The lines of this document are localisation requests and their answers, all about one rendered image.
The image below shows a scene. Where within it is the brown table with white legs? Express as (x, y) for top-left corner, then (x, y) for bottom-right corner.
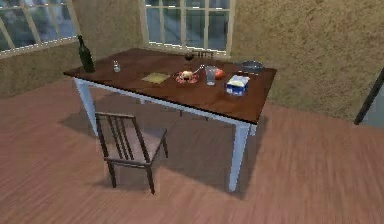
(63, 47), (278, 193)

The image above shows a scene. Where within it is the red plate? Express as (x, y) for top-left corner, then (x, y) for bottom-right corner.
(175, 71), (200, 84)

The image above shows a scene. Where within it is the clear drinking glass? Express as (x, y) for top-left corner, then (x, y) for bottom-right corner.
(204, 65), (218, 87)

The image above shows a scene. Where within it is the blue and white box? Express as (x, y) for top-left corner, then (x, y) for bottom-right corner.
(225, 74), (251, 97)

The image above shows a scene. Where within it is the dark wooden chair behind table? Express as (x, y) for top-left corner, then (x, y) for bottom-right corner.
(194, 50), (215, 59)

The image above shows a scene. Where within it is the dark brown wooden chair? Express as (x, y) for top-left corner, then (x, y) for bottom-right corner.
(94, 111), (169, 196)

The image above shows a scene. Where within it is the white framed window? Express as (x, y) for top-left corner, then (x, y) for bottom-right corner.
(137, 0), (237, 58)
(0, 0), (82, 60)

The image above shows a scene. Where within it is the dark green wine bottle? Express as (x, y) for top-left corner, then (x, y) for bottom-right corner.
(77, 34), (97, 74)

